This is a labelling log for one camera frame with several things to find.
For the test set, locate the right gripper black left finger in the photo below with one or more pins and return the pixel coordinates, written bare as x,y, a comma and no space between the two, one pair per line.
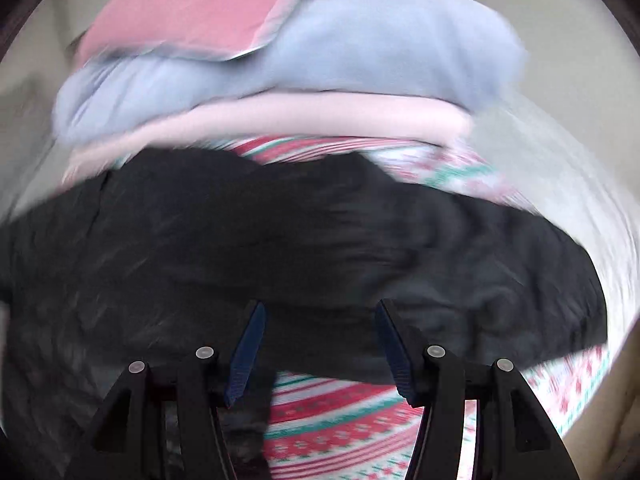
126,438

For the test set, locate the black quilted puffer jacket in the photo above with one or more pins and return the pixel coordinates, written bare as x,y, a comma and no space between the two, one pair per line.
159,257

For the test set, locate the red green patterned blanket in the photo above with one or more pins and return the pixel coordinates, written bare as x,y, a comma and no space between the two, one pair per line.
323,428

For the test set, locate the grey bed sheet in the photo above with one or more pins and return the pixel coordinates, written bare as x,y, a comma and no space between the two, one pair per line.
563,181

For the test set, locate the pale pink folded blanket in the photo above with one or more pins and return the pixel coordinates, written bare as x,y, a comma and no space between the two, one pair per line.
338,114

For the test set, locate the light blue folded duvet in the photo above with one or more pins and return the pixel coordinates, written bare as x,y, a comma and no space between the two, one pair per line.
457,51

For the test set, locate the pink velvet pillow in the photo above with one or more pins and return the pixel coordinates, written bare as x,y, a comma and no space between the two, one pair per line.
216,29

